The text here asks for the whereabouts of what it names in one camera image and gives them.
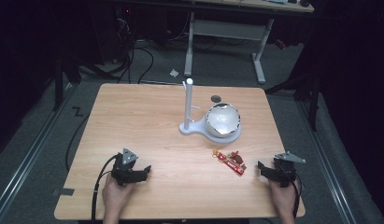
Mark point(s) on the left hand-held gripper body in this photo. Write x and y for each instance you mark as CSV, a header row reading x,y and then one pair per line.
x,y
125,168

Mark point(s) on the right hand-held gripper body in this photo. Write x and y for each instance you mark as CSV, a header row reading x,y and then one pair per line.
x,y
284,171

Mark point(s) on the person's right hand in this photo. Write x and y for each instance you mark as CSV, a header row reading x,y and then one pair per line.
x,y
283,199

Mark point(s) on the person's left hand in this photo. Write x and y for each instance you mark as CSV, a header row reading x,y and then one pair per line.
x,y
115,194

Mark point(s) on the dark red candy wrapper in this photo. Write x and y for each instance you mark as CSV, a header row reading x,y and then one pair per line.
x,y
237,157

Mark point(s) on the red candy bar wrapper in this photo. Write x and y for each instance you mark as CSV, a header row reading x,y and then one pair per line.
x,y
231,164

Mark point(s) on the small orange candy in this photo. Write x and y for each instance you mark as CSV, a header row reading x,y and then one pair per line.
x,y
216,153

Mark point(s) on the white bowl with silver rim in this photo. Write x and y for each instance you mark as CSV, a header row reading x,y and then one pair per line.
x,y
223,119

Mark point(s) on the white stand with pole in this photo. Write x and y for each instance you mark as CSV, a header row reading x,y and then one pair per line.
x,y
192,127

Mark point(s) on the black tape strip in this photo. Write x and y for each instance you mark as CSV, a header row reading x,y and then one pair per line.
x,y
65,192

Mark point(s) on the dark round table grommet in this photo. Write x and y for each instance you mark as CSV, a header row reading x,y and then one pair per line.
x,y
216,99

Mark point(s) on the white paper scrap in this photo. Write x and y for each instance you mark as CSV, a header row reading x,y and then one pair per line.
x,y
174,73

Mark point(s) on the desk with white legs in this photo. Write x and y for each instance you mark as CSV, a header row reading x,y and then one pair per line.
x,y
227,29

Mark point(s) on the metal floor rail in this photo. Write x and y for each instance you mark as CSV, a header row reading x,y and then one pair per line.
x,y
323,161
31,155

